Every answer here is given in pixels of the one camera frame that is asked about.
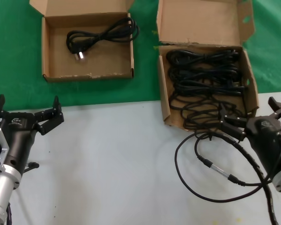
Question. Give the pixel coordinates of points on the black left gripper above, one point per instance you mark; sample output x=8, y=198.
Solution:
x=19, y=138

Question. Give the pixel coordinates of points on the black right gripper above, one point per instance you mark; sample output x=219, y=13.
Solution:
x=264, y=138

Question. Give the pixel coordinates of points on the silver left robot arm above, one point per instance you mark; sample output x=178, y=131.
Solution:
x=0, y=192

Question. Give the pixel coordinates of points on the green table cloth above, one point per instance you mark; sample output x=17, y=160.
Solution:
x=14, y=47

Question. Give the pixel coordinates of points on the smaller square cardboard box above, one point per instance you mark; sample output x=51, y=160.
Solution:
x=84, y=68

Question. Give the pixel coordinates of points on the black angled plug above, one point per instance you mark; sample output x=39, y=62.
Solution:
x=32, y=165

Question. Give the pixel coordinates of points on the large torn cardboard box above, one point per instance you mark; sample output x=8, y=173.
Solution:
x=196, y=21

